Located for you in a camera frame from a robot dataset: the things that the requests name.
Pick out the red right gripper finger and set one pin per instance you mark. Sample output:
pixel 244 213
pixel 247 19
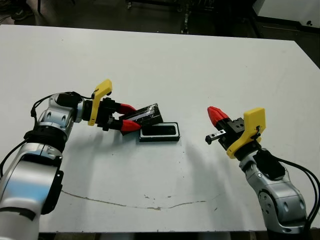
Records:
pixel 214 118
pixel 220 114

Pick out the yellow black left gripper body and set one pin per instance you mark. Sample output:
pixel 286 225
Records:
pixel 100 100

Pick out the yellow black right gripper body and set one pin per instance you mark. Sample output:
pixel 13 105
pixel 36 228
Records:
pixel 252 125

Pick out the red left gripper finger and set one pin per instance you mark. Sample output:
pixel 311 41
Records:
pixel 126 108
pixel 130 125

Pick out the glossy black box lid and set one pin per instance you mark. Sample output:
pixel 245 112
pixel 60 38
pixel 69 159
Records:
pixel 150 115

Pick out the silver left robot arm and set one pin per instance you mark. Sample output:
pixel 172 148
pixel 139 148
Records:
pixel 30 175

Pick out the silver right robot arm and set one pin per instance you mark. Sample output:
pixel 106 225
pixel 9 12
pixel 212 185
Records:
pixel 277 197

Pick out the black box with white insert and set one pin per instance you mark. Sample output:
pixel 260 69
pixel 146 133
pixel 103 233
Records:
pixel 160 140

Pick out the white cabinet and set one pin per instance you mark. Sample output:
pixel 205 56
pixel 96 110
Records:
pixel 287 8

